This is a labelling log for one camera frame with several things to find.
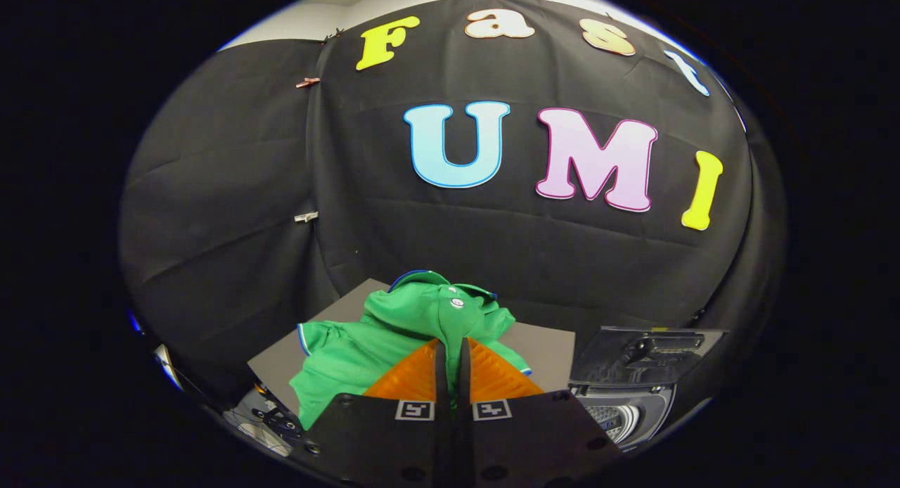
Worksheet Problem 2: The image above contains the green polo shirt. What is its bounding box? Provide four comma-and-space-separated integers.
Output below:
290, 270, 532, 430

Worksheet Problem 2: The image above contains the grey low table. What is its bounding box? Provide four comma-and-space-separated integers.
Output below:
247, 278, 576, 415

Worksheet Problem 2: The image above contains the black and white device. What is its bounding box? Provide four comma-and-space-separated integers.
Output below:
224, 383, 300, 457

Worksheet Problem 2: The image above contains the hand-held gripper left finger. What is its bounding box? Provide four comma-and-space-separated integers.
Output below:
292, 338, 451, 488

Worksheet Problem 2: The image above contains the dark washing machine lid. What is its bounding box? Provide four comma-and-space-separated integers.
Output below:
568, 326, 729, 387

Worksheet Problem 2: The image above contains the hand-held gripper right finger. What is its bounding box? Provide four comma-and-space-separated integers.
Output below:
454, 338, 623, 488

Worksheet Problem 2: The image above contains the grey washing machine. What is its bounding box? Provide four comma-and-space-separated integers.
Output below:
570, 383, 677, 452

